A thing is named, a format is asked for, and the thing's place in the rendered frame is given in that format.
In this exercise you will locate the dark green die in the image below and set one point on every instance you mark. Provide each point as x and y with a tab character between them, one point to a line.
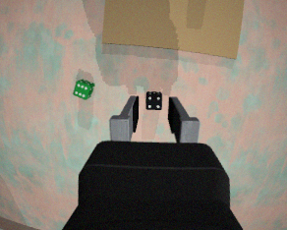
83	89

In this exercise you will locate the tan flat mat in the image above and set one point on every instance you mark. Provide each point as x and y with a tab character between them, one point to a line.
210	27

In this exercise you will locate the black die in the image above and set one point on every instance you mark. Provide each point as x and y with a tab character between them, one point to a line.
153	100

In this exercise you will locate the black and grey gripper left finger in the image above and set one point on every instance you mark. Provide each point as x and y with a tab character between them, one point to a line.
124	125

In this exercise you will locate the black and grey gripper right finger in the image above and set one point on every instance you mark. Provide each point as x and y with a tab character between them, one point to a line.
185	128

